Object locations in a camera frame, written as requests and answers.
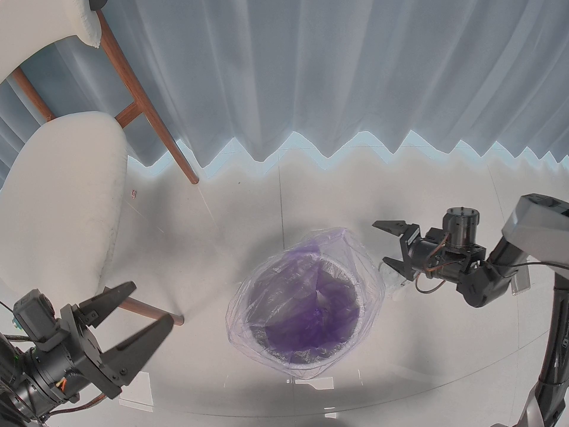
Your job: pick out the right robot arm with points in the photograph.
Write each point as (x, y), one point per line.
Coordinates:
(484, 283)

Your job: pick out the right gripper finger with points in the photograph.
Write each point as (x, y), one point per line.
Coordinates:
(400, 268)
(395, 227)

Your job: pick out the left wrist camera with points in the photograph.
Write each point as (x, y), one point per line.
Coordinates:
(33, 309)

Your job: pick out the crumpled white paper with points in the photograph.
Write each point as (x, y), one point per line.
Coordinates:
(393, 289)

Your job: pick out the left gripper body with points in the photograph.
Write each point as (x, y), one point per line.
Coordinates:
(84, 349)

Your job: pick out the purple plastic bag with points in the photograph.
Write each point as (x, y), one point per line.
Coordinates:
(311, 309)

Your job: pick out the white cushioned wooden chair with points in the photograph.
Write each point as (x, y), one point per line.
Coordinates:
(66, 203)

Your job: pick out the pale blue curtain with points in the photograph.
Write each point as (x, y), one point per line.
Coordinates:
(333, 60)

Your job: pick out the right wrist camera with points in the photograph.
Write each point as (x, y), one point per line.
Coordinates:
(436, 234)

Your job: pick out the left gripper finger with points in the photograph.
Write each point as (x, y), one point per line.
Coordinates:
(129, 354)
(104, 305)

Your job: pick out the white trash bin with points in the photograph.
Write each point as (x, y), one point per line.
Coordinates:
(346, 273)

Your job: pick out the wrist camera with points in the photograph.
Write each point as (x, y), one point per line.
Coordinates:
(436, 234)
(33, 309)

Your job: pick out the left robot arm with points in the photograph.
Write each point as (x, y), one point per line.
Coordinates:
(17, 394)

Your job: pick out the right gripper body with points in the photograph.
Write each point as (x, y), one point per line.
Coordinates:
(422, 256)

